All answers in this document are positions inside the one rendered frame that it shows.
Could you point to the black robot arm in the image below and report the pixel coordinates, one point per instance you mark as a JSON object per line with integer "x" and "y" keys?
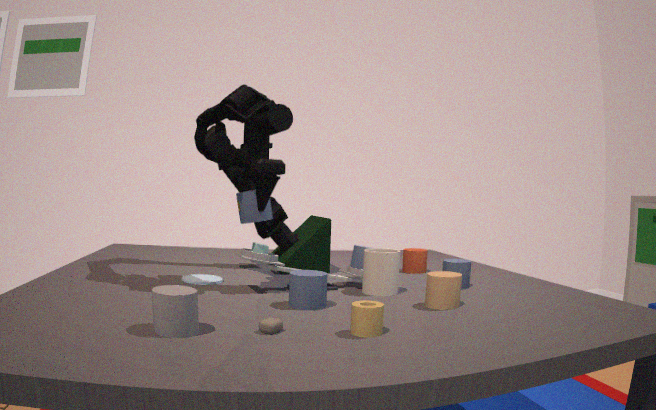
{"x": 262, "y": 117}

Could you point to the cream open cylinder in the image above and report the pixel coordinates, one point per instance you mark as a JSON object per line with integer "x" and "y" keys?
{"x": 381, "y": 272}

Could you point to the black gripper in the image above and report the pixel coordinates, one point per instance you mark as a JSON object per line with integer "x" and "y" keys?
{"x": 261, "y": 173}

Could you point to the cream balance beam with flat pans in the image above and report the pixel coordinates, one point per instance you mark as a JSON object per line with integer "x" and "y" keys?
{"x": 264, "y": 261}

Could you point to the tan cylinder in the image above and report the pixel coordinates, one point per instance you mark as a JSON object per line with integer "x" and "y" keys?
{"x": 443, "y": 290}

